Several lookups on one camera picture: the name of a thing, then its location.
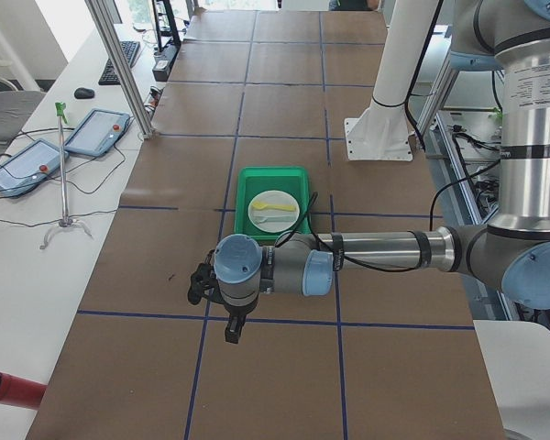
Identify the black computer mouse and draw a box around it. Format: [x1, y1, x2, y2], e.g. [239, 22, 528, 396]
[73, 87, 95, 100]

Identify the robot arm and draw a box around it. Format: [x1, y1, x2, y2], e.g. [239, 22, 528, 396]
[205, 1, 550, 343]

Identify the red cylinder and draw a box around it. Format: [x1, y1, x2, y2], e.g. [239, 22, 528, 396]
[0, 372, 47, 410]

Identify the aluminium frame post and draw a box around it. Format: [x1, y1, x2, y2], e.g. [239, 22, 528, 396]
[85, 0, 155, 139]

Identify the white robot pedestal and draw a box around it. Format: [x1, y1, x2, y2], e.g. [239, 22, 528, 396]
[345, 0, 442, 161]

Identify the grey office chair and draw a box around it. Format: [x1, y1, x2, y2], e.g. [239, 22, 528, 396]
[0, 59, 47, 161]

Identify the yellow plastic spoon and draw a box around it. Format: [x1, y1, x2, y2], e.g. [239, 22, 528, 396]
[250, 201, 296, 212]

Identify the blue teach pendant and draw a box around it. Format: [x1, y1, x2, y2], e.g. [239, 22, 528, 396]
[64, 108, 130, 158]
[0, 138, 61, 197]

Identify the white round plate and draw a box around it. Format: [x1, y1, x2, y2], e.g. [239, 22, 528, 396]
[247, 190, 300, 233]

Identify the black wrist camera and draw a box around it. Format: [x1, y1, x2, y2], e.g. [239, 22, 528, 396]
[187, 262, 224, 305]

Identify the near blue teach pendant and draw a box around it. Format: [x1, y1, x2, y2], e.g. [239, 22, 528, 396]
[0, 138, 61, 197]

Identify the far blue teach pendant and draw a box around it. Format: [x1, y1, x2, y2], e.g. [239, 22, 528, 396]
[64, 108, 130, 158]

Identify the black keyboard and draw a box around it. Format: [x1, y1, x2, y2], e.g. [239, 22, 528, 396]
[97, 40, 141, 86]

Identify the green plastic tray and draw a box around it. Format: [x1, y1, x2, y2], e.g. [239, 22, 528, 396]
[234, 166, 310, 243]

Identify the pale green plastic fork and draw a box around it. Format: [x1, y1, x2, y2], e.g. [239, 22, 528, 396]
[253, 215, 296, 224]

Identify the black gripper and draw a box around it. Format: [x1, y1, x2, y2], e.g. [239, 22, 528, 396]
[224, 301, 256, 344]

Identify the metal reacher grabber tool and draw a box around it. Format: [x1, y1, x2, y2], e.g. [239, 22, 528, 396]
[39, 102, 93, 250]

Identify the black power strip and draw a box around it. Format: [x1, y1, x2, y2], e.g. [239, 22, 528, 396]
[152, 44, 178, 83]

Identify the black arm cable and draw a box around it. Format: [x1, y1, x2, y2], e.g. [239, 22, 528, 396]
[274, 191, 444, 272]

